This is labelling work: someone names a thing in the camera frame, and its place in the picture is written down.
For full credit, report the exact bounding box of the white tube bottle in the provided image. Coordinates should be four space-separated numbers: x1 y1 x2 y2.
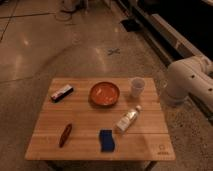
115 105 142 133

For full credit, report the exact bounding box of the orange round bowl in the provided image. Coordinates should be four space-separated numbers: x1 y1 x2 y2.
89 82 120 106

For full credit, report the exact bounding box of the long white rail frame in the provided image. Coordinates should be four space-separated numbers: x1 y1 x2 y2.
114 0 213 71

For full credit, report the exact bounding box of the clear plastic cup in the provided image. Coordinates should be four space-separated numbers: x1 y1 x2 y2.
130 77 145 98

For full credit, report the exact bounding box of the red marker pen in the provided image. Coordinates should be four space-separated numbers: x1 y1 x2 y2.
59 123 72 148

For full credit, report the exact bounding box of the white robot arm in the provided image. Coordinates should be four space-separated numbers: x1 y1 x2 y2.
163 55 213 112

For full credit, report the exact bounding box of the wooden folding table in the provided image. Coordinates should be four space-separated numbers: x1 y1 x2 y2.
25 78 175 162

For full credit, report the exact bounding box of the black white eraser block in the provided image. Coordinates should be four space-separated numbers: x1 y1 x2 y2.
51 84 74 102

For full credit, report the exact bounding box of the blue sponge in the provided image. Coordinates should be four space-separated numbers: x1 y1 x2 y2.
99 130 115 152

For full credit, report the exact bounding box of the black floor mat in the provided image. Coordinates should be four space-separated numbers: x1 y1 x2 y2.
121 19 140 32

